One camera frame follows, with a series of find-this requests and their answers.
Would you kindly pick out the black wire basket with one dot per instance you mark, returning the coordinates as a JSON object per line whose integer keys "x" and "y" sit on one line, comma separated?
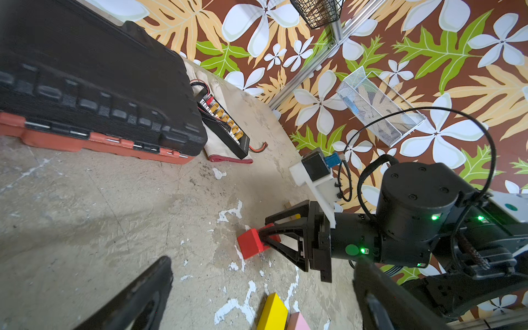
{"x": 318, "y": 13}

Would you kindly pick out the black tool case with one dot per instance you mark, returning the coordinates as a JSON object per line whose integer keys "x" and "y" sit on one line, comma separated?
{"x": 71, "y": 79}

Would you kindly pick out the pink rectangular block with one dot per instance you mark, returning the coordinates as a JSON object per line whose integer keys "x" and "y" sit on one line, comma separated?
{"x": 297, "y": 322}

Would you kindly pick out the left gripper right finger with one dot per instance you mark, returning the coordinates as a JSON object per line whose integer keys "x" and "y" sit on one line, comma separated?
{"x": 385, "y": 305}

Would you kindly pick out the yellow rectangular block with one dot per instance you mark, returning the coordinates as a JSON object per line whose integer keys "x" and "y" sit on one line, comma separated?
{"x": 274, "y": 314}

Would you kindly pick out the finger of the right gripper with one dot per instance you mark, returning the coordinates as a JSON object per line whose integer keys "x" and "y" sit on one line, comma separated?
{"x": 297, "y": 257}
{"x": 280, "y": 221}

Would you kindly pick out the red arch block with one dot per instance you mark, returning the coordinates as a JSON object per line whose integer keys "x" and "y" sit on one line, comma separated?
{"x": 250, "y": 244}

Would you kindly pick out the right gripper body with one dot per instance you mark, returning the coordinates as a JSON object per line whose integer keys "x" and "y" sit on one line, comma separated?
{"x": 353, "y": 237}

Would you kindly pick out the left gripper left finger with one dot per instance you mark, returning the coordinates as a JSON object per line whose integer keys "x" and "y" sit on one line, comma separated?
{"x": 140, "y": 305}

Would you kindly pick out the white mesh basket right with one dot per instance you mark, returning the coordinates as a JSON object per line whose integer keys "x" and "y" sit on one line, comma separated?
{"x": 378, "y": 106}

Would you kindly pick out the black charger board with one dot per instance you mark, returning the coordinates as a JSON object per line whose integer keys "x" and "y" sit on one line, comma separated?
{"x": 221, "y": 123}

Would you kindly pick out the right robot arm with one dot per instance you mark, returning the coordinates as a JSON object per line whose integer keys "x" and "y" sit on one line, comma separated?
{"x": 424, "y": 211}

